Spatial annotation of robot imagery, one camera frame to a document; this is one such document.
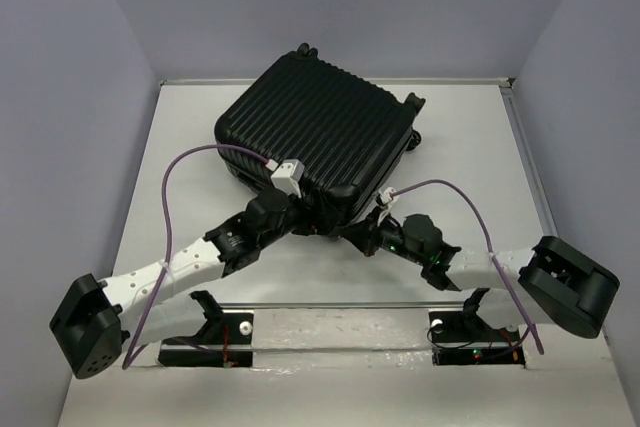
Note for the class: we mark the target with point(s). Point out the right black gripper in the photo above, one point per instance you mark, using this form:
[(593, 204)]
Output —
[(363, 234)]

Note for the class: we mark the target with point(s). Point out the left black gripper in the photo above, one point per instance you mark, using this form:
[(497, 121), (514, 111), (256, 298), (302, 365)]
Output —
[(319, 221)]

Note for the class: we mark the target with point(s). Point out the black hard-shell suitcase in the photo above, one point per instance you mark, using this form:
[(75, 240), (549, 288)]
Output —
[(350, 134)]

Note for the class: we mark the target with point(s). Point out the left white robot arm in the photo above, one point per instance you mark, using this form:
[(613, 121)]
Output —
[(97, 321)]

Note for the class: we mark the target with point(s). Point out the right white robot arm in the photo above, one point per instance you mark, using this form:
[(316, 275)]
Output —
[(550, 283)]

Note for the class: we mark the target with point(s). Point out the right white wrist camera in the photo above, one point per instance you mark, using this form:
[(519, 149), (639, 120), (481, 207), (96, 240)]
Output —
[(385, 201)]

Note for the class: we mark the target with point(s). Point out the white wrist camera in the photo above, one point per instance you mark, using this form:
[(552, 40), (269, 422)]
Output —
[(287, 177), (385, 201)]

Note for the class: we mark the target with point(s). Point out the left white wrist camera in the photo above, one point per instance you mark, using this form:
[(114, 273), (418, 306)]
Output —
[(287, 177)]

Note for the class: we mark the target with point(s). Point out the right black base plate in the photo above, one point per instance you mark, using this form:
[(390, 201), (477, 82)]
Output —
[(461, 338)]

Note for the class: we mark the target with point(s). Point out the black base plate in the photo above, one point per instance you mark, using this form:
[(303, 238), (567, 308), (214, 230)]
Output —
[(461, 338), (227, 346)]

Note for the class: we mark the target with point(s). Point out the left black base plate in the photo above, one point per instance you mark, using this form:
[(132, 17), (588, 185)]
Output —
[(227, 346)]

